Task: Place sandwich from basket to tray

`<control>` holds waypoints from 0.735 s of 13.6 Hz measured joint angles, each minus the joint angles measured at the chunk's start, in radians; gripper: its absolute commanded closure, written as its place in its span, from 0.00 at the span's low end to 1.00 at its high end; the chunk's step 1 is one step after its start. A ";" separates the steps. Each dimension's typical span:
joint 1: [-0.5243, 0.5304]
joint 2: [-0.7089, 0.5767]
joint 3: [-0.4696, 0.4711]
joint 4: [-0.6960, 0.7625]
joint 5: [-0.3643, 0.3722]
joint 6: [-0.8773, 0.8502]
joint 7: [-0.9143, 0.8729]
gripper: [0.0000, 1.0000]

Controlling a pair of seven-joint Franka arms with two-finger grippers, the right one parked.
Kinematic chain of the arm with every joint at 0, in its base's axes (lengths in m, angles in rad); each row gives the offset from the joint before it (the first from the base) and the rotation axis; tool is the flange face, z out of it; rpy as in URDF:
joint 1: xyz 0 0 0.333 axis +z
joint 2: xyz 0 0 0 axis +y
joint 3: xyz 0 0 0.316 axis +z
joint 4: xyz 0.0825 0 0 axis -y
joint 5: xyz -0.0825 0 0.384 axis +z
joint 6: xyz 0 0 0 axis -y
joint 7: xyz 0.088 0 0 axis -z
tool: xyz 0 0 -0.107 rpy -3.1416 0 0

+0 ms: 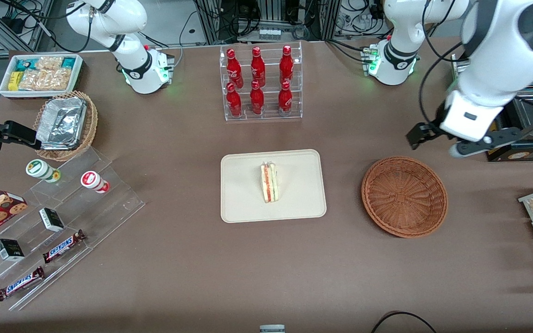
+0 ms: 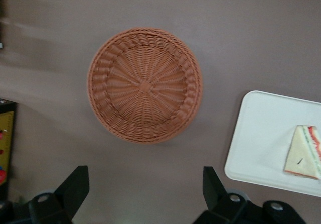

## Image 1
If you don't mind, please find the plastic-wrapped sandwich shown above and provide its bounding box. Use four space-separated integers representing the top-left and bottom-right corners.
260 161 280 204

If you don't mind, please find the aluminium foil tray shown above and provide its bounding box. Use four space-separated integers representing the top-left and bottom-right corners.
35 96 87 151

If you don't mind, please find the brown round wicker basket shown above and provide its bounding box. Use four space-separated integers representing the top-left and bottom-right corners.
361 156 448 239

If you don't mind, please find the light tan wicker basket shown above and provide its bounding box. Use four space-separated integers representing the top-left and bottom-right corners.
33 90 99 162

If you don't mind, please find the cream rectangular tray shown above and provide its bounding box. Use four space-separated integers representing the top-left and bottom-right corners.
220 149 327 223

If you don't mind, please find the green-lidded sunflower cup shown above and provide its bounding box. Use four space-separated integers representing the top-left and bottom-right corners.
25 159 62 183

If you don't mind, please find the white rectangular snack bin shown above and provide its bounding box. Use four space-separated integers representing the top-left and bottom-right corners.
0 53 84 100

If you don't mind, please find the clear bag of crackers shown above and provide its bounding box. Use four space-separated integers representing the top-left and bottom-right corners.
18 68 73 92
35 56 66 72

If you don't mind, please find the red-lidded yoghurt cup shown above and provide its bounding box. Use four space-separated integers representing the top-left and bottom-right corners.
80 171 110 194

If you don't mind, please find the small black carton box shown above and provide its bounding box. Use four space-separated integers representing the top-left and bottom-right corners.
0 238 25 262
38 208 65 233

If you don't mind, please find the Snickers chocolate bar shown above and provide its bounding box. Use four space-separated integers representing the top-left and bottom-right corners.
42 230 87 264
0 266 45 302

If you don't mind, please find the clear acrylic stepped shelf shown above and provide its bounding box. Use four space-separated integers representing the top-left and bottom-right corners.
0 147 146 311

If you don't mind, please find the red Coca-Cola bottle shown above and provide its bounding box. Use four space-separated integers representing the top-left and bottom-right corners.
226 82 243 117
250 46 266 87
249 80 265 115
226 49 244 89
278 81 293 116
279 45 294 86

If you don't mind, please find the clear acrylic bottle rack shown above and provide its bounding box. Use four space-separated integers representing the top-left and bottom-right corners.
219 42 303 122

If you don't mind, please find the black cable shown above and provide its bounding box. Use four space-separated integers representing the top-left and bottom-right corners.
371 311 437 333
417 0 464 125

